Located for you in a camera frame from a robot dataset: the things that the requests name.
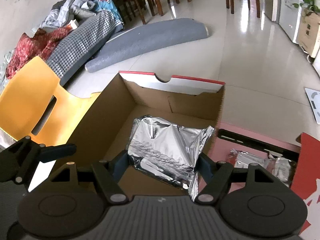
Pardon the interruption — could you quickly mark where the houndstooth sofa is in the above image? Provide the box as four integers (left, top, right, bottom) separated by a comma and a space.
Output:
46, 10, 123, 86

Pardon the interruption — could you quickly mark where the red Kappa box lid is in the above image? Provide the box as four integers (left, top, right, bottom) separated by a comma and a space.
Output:
291, 133, 320, 239

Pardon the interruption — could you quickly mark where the red patterned blanket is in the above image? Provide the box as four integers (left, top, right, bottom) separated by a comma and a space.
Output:
5, 24, 73, 79

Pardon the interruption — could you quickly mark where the grey rolled floor mat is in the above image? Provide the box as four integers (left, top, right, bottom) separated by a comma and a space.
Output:
85, 18, 209, 73

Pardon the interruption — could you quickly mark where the red cardboard shoe box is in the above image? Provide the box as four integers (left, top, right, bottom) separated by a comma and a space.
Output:
55, 72, 225, 202

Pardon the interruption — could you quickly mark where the silver foil pouch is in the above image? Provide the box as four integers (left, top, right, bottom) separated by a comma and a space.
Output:
126, 115, 215, 200
264, 154, 297, 187
226, 149, 269, 168

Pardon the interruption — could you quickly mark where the pile of grey clothes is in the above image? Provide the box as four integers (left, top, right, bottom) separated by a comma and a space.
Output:
39, 0, 96, 30

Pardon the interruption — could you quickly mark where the pink lap desk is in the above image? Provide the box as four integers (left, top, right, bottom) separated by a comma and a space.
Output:
209, 121, 302, 188

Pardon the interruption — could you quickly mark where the brown cardboard carton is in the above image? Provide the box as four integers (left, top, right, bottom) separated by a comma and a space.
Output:
297, 8, 319, 58

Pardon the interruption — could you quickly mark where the white bathroom scale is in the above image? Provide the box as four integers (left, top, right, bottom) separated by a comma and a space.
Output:
304, 88, 320, 125

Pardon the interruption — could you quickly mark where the yellow plastic chair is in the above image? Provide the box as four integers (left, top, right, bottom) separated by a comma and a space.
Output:
1, 56, 100, 146

